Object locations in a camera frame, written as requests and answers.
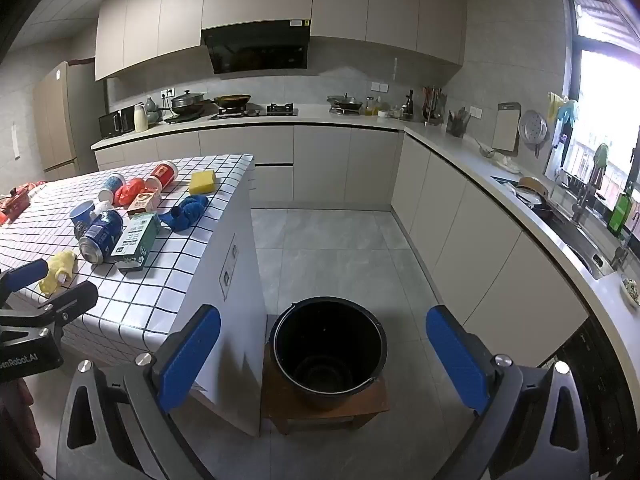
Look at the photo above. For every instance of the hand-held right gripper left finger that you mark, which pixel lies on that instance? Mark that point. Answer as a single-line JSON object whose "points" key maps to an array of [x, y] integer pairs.
{"points": [[192, 355]]}

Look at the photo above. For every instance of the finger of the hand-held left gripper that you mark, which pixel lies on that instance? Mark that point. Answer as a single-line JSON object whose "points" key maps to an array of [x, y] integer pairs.
{"points": [[27, 272], [75, 300]]}

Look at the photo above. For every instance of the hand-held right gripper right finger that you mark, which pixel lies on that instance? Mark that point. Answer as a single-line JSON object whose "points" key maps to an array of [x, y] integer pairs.
{"points": [[457, 360]]}

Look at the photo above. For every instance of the red and white milk carton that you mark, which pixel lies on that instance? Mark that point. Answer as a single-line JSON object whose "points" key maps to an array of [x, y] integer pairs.
{"points": [[142, 202]]}

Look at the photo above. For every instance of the blue patterned paper cup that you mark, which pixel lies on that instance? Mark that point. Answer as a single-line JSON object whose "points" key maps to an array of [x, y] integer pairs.
{"points": [[112, 186]]}

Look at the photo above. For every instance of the red plastic bag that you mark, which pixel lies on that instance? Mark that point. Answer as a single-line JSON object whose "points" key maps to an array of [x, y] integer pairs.
{"points": [[131, 191]]}

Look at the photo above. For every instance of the black plastic bucket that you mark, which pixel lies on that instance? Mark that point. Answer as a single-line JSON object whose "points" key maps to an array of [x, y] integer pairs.
{"points": [[325, 355]]}

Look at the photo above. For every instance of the red paper cup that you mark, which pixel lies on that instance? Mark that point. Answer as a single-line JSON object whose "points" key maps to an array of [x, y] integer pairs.
{"points": [[165, 172]]}

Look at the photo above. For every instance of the person's left hand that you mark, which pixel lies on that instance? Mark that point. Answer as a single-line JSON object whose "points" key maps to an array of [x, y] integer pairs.
{"points": [[17, 410]]}

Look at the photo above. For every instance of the yellow crumpled rag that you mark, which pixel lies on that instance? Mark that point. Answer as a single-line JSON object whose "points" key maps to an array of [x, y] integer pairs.
{"points": [[55, 272]]}

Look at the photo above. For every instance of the blue drink can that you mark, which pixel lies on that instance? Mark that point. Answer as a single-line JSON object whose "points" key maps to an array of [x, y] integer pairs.
{"points": [[102, 232]]}

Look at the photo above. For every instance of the small blue bowl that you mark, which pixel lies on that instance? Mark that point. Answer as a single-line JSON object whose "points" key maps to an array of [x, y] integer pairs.
{"points": [[80, 212]]}

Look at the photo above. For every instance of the green and white carton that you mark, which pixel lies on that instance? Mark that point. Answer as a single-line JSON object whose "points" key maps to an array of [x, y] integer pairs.
{"points": [[135, 240]]}

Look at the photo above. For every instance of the small red bag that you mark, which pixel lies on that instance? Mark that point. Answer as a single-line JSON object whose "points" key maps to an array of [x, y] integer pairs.
{"points": [[37, 187]]}

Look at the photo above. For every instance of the socket panel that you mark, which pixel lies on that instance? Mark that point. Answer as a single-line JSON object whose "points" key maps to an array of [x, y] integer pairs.
{"points": [[230, 267]]}

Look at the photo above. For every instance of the crumpled white tissue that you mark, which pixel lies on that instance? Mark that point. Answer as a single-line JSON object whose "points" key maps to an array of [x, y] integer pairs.
{"points": [[102, 205]]}

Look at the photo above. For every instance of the low wooden stool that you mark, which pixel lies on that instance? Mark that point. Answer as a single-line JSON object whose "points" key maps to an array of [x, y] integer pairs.
{"points": [[300, 416]]}

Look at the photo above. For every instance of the blue rag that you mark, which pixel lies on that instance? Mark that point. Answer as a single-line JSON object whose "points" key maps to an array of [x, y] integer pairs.
{"points": [[185, 212]]}

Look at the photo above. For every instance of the beige refrigerator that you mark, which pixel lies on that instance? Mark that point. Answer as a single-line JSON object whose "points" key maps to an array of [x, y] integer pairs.
{"points": [[60, 120]]}

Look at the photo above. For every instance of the kitchen sink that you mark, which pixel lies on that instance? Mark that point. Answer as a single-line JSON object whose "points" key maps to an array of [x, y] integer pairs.
{"points": [[575, 240]]}

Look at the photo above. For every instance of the yellow sponge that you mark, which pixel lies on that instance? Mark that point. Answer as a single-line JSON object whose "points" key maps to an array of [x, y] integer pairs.
{"points": [[202, 182]]}

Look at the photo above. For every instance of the black microwave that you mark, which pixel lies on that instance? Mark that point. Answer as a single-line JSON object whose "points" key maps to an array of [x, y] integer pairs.
{"points": [[115, 122]]}

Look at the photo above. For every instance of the stacked dishes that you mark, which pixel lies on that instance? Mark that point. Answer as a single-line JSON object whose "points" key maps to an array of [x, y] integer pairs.
{"points": [[532, 192]]}

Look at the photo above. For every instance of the white jug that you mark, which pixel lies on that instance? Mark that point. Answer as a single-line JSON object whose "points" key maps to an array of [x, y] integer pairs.
{"points": [[141, 120]]}

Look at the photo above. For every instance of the grey teapot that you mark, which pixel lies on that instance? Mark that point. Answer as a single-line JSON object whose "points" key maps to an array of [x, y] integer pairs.
{"points": [[153, 112]]}

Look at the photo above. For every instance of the metal faucet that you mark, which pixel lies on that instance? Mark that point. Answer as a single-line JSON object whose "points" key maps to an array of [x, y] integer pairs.
{"points": [[585, 195]]}

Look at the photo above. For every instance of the induction cooker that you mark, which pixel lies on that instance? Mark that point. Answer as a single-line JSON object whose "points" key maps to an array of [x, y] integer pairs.
{"points": [[185, 117]]}

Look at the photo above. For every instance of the green bottle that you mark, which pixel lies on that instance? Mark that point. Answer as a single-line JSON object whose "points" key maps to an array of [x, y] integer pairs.
{"points": [[620, 212]]}

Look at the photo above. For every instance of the pot with lid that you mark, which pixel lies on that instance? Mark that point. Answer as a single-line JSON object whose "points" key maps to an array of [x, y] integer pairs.
{"points": [[187, 102]]}

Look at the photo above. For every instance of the dark cutlery holder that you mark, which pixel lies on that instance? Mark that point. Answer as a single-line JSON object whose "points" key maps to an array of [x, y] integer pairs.
{"points": [[456, 125]]}

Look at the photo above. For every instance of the white cutting board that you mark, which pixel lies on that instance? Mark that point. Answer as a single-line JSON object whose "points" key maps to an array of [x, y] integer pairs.
{"points": [[506, 127]]}

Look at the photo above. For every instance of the green hanging cloth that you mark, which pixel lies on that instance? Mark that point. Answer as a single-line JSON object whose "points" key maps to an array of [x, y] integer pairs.
{"points": [[601, 155]]}

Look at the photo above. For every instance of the gas stove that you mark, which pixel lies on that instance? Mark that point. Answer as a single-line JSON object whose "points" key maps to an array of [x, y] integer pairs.
{"points": [[255, 111]]}

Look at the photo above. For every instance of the frying pan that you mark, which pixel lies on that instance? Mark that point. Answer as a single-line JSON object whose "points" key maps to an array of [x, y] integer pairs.
{"points": [[232, 100]]}

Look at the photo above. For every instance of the utensil rack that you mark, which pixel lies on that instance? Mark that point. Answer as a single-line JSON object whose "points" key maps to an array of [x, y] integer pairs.
{"points": [[434, 105]]}

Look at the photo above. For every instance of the dark glass bottle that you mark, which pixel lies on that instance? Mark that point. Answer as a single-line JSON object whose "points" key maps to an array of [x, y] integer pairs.
{"points": [[410, 105]]}

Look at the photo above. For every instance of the yellow oil bottles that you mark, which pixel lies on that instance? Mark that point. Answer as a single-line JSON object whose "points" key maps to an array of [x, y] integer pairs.
{"points": [[370, 107]]}

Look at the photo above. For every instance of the yellow hanging cloth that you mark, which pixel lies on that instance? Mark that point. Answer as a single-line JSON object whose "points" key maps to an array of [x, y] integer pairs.
{"points": [[554, 105]]}

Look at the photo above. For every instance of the blue rubber gloves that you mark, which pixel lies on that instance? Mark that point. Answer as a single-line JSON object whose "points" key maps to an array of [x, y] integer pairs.
{"points": [[568, 110]]}

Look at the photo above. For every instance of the metal wok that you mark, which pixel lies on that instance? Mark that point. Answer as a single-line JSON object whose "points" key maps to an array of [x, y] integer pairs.
{"points": [[345, 102]]}

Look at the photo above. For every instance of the window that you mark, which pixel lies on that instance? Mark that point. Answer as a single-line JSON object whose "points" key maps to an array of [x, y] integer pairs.
{"points": [[610, 100]]}

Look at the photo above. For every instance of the black range hood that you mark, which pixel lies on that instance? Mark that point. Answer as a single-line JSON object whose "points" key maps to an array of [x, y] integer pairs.
{"points": [[255, 50]]}

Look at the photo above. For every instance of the beige upper cabinets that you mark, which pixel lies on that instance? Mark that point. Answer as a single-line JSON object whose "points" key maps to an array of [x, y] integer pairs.
{"points": [[280, 0]]}

